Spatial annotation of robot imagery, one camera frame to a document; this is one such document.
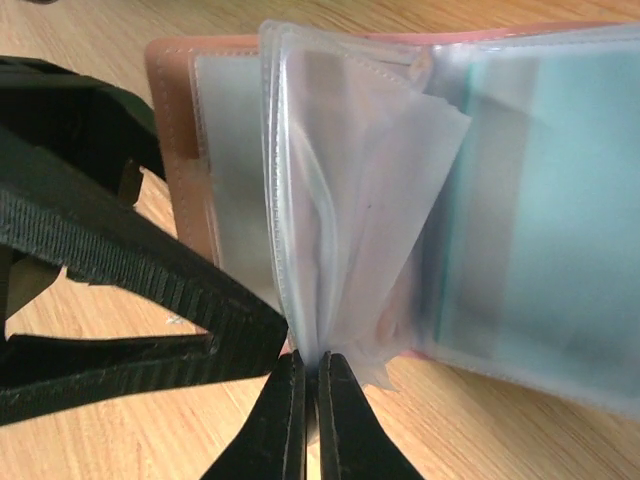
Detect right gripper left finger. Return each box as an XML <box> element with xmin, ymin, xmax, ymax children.
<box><xmin>202</xmin><ymin>351</ymin><xmax>307</xmax><ymax>480</ymax></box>

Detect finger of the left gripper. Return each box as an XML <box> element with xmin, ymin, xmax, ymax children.
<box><xmin>1</xmin><ymin>189</ymin><xmax>287</xmax><ymax>425</ymax></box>

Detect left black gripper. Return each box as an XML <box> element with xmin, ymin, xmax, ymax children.
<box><xmin>0</xmin><ymin>54</ymin><xmax>169</xmax><ymax>331</ymax></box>

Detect teal credit card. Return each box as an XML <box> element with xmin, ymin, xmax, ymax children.
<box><xmin>437</xmin><ymin>48</ymin><xmax>639</xmax><ymax>388</ymax></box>

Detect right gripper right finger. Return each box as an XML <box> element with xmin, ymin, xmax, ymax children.
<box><xmin>317</xmin><ymin>352</ymin><xmax>423</xmax><ymax>480</ymax></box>

